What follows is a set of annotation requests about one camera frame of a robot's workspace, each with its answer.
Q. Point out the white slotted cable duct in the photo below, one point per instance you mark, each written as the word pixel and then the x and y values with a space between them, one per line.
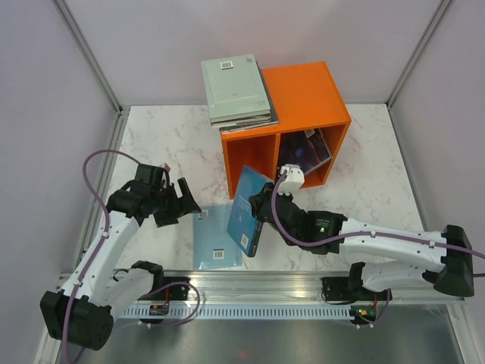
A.
pixel 178 311

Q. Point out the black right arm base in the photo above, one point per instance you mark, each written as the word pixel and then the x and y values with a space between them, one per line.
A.
pixel 334 291

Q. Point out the left aluminium frame post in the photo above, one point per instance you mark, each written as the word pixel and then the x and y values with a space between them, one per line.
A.
pixel 86 51

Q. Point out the light blue book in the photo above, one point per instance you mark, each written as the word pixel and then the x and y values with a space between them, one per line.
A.
pixel 213 248

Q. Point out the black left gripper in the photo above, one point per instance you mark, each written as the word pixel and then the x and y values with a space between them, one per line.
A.
pixel 182 205

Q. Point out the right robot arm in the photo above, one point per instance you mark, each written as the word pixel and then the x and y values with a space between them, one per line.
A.
pixel 440 259

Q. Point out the orange wooden shelf box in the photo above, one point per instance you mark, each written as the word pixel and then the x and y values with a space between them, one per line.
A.
pixel 305 97

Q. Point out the grey-green book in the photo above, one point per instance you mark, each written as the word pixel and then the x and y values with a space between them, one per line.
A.
pixel 236 89

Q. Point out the aluminium frame post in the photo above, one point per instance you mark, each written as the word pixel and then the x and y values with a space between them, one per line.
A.
pixel 420 48
pixel 86 51

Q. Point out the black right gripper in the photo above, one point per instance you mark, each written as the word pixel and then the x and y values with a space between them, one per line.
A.
pixel 257 200

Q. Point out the teal ocean cover book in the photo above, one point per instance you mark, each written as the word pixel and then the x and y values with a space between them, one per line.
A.
pixel 243 227

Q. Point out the dark galaxy cover book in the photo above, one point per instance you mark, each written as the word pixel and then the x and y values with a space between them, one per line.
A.
pixel 305 148

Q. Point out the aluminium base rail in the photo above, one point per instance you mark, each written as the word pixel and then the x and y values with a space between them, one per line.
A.
pixel 419 326

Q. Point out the Alice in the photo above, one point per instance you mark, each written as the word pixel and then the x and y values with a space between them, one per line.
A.
pixel 256 121

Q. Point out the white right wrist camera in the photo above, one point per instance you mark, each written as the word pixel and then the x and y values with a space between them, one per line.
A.
pixel 291 179

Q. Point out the right aluminium frame post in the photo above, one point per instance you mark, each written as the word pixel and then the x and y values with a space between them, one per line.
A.
pixel 420 48

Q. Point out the black cover book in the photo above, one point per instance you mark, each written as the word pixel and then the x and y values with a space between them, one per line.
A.
pixel 269 108

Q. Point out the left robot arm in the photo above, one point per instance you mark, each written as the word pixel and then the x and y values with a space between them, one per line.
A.
pixel 86 306

